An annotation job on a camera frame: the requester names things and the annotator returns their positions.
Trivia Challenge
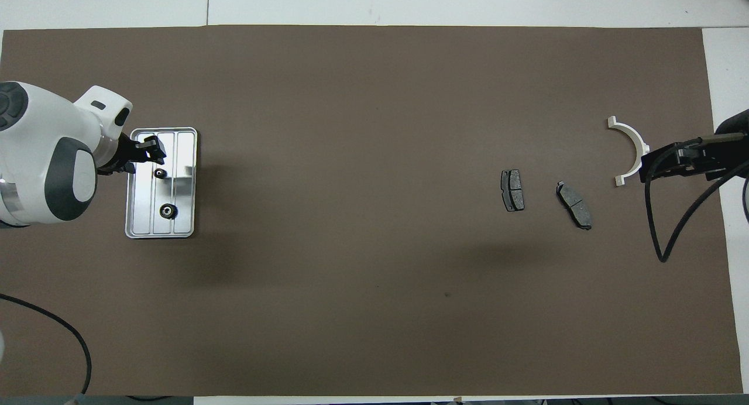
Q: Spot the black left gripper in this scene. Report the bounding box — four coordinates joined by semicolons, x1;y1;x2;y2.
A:
97;135;167;176

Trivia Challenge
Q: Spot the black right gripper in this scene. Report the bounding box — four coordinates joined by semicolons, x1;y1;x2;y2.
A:
640;142;739;183

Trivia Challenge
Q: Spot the silver metal tray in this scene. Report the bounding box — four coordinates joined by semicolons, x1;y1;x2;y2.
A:
125;127;198;239

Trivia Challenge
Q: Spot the curved dark brake pad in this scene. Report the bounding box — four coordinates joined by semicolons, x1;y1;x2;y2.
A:
556;181;593;231

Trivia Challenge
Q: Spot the rectangular dark brake pad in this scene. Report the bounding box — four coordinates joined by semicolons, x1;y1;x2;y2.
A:
501;169;525;212

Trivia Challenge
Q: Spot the brown table mat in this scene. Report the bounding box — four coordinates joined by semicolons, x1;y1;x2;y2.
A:
0;25;744;397

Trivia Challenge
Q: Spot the white semicircular bracket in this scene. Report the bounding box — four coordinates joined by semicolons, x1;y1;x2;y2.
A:
607;116;650;187

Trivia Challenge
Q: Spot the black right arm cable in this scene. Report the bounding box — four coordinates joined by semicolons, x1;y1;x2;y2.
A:
644;133;749;263

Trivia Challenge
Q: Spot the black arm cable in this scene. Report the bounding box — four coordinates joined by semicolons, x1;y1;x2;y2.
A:
0;293;93;395
644;133;749;263

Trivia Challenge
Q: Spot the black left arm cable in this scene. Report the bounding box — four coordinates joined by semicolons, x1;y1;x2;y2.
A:
0;293;93;395

